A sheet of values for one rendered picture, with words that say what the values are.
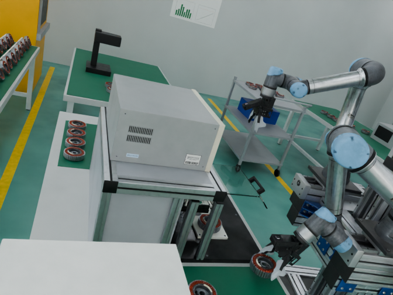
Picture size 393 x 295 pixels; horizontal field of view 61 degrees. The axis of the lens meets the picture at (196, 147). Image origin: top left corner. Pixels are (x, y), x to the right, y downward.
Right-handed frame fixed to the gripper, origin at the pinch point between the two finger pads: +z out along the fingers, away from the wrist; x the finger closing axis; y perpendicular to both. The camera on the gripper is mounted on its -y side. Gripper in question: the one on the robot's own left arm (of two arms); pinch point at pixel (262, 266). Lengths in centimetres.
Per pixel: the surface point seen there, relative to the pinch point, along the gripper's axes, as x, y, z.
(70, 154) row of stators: 81, -68, 41
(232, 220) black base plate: 34.9, 2.9, 2.9
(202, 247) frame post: 7.4, -23.6, 10.9
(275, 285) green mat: -4.6, 8.3, 2.2
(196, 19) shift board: 560, 68, -106
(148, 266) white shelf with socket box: -39, -74, -3
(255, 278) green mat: -0.5, 1.9, 5.9
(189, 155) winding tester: 20, -51, -13
